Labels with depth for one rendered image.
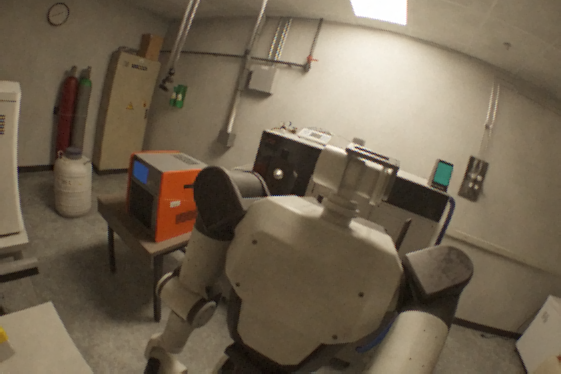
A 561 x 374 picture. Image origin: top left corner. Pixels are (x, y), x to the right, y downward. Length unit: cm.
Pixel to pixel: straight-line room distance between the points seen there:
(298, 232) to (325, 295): 10
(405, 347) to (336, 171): 27
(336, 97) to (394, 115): 64
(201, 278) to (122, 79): 367
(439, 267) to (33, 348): 90
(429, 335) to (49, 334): 83
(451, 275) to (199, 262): 45
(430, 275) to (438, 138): 222
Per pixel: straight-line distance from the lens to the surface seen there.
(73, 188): 283
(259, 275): 36
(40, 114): 409
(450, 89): 267
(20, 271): 89
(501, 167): 279
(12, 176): 106
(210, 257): 51
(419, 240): 145
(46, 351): 78
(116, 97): 400
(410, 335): 35
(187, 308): 55
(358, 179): 37
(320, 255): 33
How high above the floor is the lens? 154
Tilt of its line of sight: 10 degrees down
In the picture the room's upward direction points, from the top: 16 degrees clockwise
